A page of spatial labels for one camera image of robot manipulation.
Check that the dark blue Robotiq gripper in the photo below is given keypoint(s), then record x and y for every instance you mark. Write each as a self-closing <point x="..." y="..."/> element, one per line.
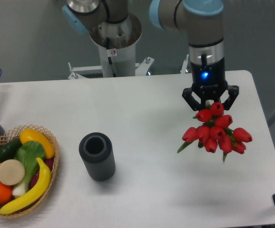
<point x="208" y="73"/>

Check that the red tulip bouquet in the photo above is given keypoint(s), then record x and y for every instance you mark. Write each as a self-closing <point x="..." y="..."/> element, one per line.
<point x="215" y="132"/>

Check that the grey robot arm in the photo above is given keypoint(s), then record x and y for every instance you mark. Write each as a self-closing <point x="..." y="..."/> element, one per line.
<point x="202" y="20"/>

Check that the dark grey ribbed vase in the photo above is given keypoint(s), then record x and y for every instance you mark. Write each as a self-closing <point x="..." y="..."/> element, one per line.
<point x="97" y="154"/>

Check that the purple vegetable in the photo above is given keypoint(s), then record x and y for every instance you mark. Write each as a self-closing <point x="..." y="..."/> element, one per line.
<point x="49" y="163"/>

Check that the yellow banana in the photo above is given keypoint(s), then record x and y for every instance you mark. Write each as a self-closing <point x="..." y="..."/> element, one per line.
<point x="33" y="194"/>

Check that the green bok choy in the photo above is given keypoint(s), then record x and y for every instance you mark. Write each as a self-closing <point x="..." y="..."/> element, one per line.
<point x="27" y="155"/>

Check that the green cucumber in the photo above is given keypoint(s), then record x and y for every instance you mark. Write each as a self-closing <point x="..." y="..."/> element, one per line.
<point x="8" y="150"/>

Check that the beige round disc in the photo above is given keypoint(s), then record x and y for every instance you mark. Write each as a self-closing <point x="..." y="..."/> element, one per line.
<point x="11" y="172"/>

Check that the woven wicker basket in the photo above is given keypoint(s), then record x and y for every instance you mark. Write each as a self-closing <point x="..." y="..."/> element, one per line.
<point x="14" y="134"/>

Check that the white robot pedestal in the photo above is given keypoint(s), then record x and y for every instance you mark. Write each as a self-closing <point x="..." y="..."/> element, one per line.
<point x="116" y="46"/>

